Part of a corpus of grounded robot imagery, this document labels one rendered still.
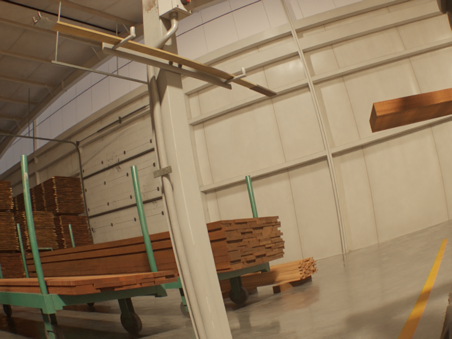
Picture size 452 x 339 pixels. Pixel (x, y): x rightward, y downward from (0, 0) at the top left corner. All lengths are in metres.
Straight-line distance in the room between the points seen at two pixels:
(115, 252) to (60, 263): 1.15
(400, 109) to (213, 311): 0.91
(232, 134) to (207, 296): 9.87
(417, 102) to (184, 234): 0.91
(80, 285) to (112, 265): 2.07
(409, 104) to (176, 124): 0.82
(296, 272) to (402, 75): 5.70
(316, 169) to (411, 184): 2.39
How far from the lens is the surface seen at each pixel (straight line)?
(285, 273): 5.12
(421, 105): 1.53
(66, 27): 0.82
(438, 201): 9.15
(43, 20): 0.79
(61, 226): 11.85
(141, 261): 4.13
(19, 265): 10.72
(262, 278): 5.26
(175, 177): 1.00
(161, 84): 1.06
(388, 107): 1.50
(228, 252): 3.55
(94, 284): 2.45
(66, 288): 2.46
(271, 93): 1.43
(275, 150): 10.24
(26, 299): 2.88
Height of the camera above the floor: 0.56
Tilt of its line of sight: 10 degrees up
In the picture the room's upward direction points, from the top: 11 degrees counter-clockwise
